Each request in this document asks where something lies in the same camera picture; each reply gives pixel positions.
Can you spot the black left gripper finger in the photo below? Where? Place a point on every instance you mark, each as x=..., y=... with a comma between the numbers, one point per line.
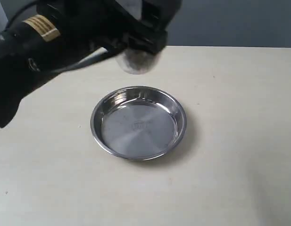
x=141, y=37

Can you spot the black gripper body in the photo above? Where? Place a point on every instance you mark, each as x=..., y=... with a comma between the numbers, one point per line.
x=74, y=24

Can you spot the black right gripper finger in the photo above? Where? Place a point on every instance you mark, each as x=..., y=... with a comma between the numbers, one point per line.
x=157, y=14

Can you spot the clear plastic spice shaker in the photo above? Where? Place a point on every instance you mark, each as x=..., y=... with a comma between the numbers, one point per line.
x=134, y=61

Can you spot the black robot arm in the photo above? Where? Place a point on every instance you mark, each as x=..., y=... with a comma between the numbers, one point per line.
x=25, y=66

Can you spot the round stainless steel dish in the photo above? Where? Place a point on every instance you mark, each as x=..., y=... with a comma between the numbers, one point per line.
x=138, y=123

